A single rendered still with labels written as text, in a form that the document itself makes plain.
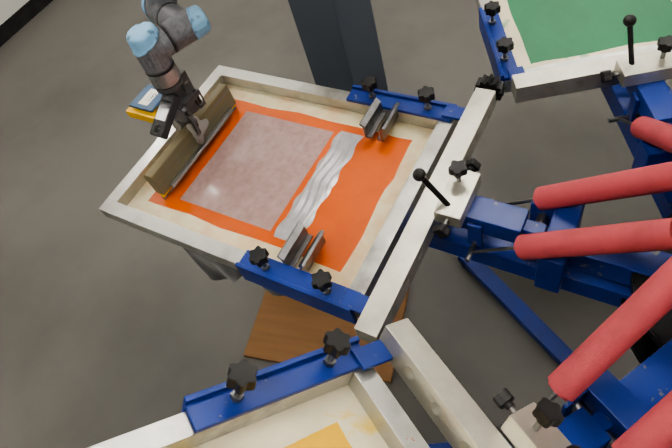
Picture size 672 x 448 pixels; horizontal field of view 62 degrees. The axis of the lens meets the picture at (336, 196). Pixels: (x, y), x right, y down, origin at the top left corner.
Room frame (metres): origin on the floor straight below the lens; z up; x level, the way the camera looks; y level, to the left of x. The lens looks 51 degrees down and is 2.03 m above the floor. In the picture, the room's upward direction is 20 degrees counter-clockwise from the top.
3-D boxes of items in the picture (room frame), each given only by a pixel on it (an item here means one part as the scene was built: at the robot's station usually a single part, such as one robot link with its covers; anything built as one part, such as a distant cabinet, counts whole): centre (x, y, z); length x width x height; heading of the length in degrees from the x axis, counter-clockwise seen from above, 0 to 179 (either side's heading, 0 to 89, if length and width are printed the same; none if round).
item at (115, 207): (1.02, 0.12, 0.97); 0.79 x 0.58 x 0.04; 46
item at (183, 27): (1.27, 0.21, 1.29); 0.11 x 0.11 x 0.08; 23
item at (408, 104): (1.05, -0.24, 0.97); 0.30 x 0.05 x 0.07; 46
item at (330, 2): (1.56, -0.20, 0.60); 0.18 x 0.18 x 1.20; 40
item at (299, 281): (0.65, 0.15, 0.97); 0.30 x 0.05 x 0.07; 46
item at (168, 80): (1.21, 0.30, 1.22); 0.08 x 0.08 x 0.05
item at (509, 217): (0.63, -0.28, 1.02); 0.17 x 0.06 x 0.05; 46
